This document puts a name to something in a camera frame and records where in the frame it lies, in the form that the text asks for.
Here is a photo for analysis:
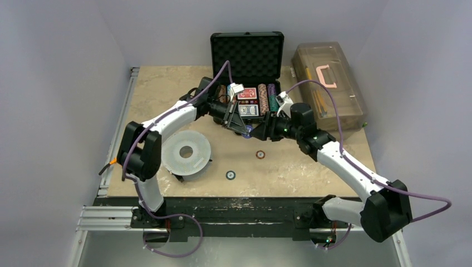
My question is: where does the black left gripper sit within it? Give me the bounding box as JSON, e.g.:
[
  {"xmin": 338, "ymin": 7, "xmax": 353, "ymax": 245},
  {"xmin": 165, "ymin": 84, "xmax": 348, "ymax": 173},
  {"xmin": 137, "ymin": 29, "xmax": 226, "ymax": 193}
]
[{"xmin": 208, "ymin": 99, "xmax": 248, "ymax": 136}]

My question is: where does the blue small blind button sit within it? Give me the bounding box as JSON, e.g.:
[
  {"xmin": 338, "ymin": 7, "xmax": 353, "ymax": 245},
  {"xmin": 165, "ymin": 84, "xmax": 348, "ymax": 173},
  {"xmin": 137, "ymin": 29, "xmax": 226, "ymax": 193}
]
[{"xmin": 242, "ymin": 125, "xmax": 253, "ymax": 139}]

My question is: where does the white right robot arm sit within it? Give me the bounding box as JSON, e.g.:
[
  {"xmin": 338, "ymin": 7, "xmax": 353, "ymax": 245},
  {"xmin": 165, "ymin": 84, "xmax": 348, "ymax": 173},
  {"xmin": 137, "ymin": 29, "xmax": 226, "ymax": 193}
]
[{"xmin": 249, "ymin": 103, "xmax": 413, "ymax": 243}]

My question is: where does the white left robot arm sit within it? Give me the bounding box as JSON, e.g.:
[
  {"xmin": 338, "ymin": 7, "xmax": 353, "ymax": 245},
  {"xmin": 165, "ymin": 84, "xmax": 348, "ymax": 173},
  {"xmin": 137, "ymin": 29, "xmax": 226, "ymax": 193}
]
[{"xmin": 116, "ymin": 77, "xmax": 249, "ymax": 228}]

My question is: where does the black poker set case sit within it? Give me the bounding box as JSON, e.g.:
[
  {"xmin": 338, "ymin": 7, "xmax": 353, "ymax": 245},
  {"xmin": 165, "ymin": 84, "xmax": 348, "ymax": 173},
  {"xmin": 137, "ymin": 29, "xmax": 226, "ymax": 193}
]
[{"xmin": 210, "ymin": 31, "xmax": 284, "ymax": 125}]

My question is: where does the blue playing card deck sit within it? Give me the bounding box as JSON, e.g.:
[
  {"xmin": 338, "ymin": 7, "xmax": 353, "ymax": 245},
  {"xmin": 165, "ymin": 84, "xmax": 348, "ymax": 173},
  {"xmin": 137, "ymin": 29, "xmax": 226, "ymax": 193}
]
[{"xmin": 239, "ymin": 105, "xmax": 259, "ymax": 117}]

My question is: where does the red poker chip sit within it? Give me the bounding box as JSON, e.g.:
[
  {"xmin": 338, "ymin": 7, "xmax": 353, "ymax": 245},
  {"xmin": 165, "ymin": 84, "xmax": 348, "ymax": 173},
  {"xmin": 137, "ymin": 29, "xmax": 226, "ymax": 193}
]
[{"xmin": 255, "ymin": 150, "xmax": 266, "ymax": 159}]

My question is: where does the long brown chip stack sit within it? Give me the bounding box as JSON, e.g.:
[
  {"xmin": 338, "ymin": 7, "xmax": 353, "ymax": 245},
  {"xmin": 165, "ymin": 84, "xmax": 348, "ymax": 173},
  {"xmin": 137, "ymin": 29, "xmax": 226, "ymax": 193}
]
[{"xmin": 217, "ymin": 85, "xmax": 227, "ymax": 103}]

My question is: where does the dark green chip stack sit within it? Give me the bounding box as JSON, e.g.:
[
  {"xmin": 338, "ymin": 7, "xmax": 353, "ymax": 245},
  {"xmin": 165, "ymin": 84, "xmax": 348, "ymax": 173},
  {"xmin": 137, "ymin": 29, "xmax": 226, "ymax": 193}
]
[{"xmin": 267, "ymin": 83, "xmax": 279, "ymax": 112}]

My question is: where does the red playing card deck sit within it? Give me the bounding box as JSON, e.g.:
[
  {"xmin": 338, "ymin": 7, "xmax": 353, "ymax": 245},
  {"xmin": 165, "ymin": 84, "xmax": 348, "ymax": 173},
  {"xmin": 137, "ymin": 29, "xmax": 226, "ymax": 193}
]
[{"xmin": 237, "ymin": 87, "xmax": 258, "ymax": 100}]

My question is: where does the peach chip stack right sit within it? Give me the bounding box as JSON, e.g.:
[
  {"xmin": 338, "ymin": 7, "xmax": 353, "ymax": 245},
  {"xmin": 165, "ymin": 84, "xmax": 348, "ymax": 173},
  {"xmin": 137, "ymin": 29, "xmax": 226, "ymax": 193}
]
[{"xmin": 258, "ymin": 84, "xmax": 269, "ymax": 116}]

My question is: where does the green fifty poker chip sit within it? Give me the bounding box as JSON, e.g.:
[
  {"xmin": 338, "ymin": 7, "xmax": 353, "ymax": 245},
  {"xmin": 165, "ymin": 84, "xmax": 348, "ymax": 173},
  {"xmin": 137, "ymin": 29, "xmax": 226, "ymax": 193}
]
[{"xmin": 225, "ymin": 170, "xmax": 236, "ymax": 180}]

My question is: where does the translucent plastic toolbox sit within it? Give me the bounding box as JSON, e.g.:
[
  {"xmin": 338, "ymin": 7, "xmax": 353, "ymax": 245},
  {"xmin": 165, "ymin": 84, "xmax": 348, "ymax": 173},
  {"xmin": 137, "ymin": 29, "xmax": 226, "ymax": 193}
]
[{"xmin": 292, "ymin": 42, "xmax": 367, "ymax": 132}]

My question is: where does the white perforated cable spool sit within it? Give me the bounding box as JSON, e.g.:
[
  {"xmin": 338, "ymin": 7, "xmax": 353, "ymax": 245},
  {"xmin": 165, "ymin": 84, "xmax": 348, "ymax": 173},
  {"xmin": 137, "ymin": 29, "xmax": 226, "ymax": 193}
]
[{"xmin": 161, "ymin": 130, "xmax": 212, "ymax": 183}]

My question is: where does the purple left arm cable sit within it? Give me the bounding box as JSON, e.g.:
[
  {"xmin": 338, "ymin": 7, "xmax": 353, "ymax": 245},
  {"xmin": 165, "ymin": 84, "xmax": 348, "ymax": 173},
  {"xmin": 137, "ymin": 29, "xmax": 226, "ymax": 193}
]
[{"xmin": 121, "ymin": 60, "xmax": 233, "ymax": 259}]

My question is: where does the aluminium frame rail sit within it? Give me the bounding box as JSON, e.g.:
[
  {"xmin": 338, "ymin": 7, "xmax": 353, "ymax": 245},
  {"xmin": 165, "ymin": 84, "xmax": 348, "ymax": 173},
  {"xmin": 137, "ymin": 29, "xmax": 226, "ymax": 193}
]
[{"xmin": 76, "ymin": 206, "xmax": 132, "ymax": 231}]

